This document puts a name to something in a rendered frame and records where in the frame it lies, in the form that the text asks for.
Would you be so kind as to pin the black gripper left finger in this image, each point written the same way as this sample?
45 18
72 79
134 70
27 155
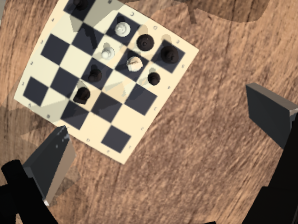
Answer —
45 169

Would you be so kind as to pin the black and cream chessboard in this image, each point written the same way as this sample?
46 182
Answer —
123 104

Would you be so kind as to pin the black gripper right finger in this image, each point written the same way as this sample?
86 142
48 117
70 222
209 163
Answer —
277 203

